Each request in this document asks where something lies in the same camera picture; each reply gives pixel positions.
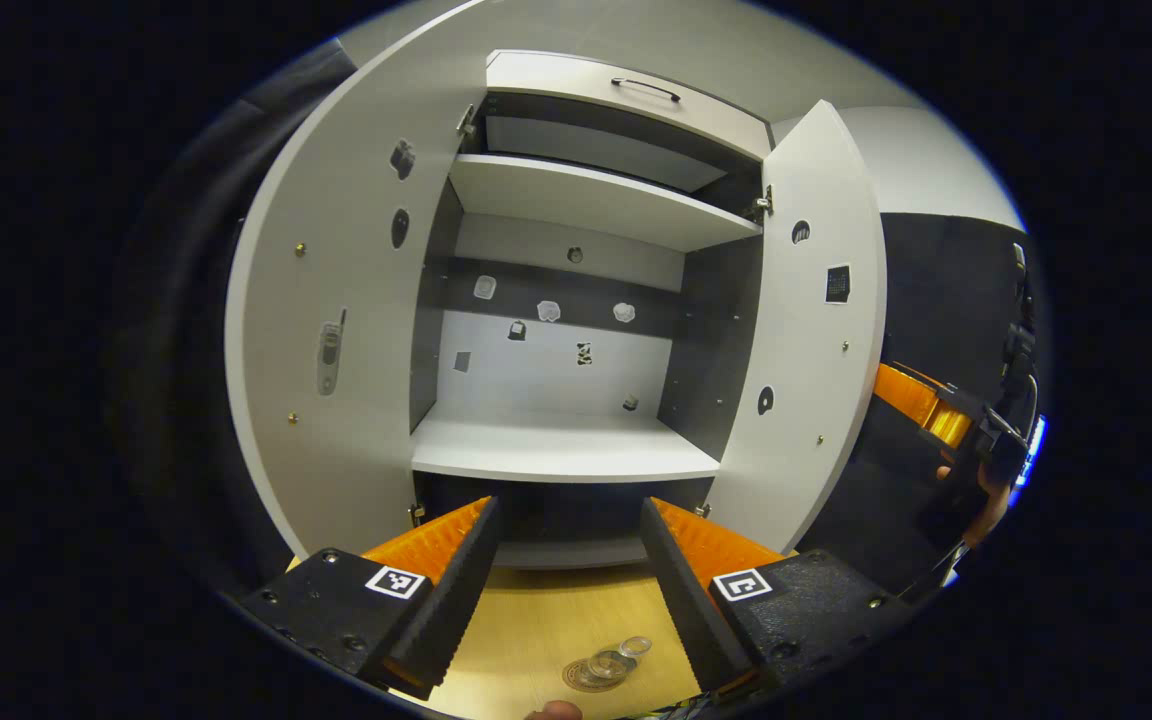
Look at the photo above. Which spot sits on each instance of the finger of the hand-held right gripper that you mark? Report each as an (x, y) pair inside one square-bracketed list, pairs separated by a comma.
[(921, 400)]

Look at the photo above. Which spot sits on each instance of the white and grey cabinet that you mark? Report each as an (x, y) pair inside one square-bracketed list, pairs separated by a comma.
[(546, 370)]

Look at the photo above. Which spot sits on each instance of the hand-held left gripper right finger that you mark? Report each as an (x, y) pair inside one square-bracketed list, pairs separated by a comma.
[(686, 590)]

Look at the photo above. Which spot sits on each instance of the clear plastic bottle green label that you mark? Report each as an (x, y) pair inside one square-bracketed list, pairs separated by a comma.
[(611, 662)]

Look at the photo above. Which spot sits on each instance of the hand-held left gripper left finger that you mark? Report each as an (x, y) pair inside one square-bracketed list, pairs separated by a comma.
[(456, 590)]

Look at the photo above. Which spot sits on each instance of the black backdrop cloth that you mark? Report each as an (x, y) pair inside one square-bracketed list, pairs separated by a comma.
[(186, 300), (926, 290)]

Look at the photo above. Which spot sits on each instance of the white cabinet shelf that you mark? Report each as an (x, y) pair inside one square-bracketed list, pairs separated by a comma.
[(586, 195)]

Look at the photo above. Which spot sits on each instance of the metal door hinge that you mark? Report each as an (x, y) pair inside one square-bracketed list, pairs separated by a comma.
[(466, 120), (762, 205)]

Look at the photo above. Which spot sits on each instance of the computer screen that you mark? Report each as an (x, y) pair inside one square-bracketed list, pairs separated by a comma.
[(1036, 450)]

